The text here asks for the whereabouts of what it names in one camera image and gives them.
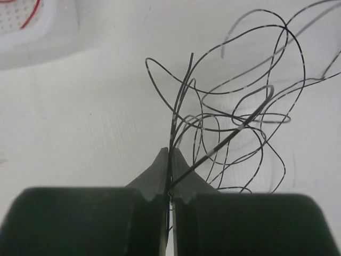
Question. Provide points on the right white perforated basket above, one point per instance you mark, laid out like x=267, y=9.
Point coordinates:
x=34, y=32

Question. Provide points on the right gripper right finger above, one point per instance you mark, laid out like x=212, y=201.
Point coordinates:
x=209, y=222

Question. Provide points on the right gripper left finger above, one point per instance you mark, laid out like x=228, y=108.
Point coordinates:
x=129, y=220

